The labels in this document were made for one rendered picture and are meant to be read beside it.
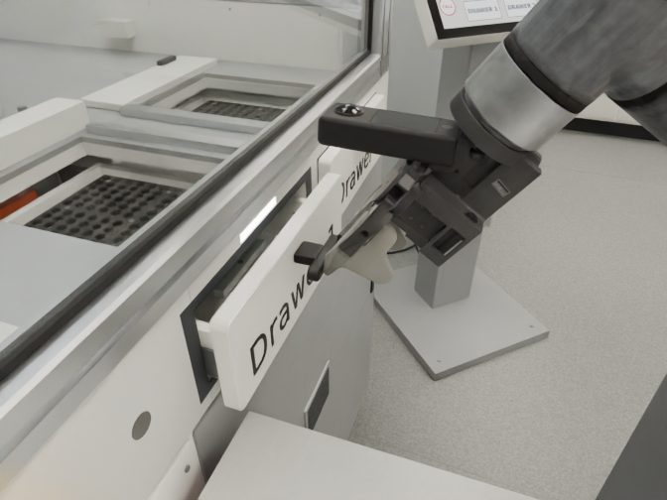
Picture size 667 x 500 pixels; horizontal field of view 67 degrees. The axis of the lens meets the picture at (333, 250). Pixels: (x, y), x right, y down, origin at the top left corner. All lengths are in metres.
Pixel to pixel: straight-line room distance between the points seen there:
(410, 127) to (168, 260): 0.21
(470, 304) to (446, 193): 1.43
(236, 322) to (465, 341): 1.33
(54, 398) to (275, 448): 0.25
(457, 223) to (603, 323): 1.60
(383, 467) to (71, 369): 0.30
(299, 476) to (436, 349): 1.18
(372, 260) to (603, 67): 0.23
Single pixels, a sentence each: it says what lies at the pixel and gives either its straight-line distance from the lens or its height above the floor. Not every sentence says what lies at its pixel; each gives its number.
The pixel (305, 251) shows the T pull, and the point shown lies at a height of 0.91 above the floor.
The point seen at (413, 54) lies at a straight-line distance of 2.15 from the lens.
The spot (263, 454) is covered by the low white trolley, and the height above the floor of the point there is 0.76.
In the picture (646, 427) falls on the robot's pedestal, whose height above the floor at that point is 0.44.
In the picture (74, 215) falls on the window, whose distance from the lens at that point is 0.34.
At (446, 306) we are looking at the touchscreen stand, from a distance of 1.80.
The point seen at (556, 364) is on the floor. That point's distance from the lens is 1.77.
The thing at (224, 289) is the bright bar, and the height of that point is 0.85.
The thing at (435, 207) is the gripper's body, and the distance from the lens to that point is 0.41.
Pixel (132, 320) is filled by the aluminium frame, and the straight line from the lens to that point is 0.38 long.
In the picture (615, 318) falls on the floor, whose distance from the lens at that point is 2.03.
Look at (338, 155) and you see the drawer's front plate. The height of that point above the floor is 0.92.
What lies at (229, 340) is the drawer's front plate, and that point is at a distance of 0.42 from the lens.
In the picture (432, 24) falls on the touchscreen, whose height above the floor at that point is 0.99.
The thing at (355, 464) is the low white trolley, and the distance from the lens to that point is 0.52.
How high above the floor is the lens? 1.21
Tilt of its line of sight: 35 degrees down
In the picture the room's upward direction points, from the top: straight up
